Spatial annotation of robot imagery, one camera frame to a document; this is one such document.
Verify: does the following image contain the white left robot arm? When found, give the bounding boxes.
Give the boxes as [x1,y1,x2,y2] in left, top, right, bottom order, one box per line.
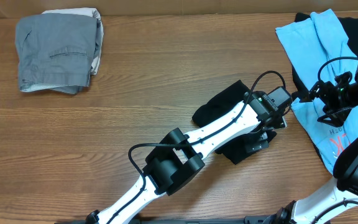
[85,87,291,223]

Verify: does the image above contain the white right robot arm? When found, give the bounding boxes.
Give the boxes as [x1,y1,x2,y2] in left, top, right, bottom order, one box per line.
[264,66,358,223]

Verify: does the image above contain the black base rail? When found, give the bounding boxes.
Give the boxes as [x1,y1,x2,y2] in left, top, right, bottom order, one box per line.
[54,215,279,224]

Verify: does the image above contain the light blue t-shirt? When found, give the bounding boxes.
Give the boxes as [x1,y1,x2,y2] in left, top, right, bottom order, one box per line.
[275,9,358,172]

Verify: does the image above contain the black t-shirt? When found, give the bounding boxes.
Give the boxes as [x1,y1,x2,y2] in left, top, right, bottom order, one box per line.
[192,80,255,165]

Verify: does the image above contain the folded grey trousers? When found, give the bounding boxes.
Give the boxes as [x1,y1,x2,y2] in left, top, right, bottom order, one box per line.
[15,14,97,95]

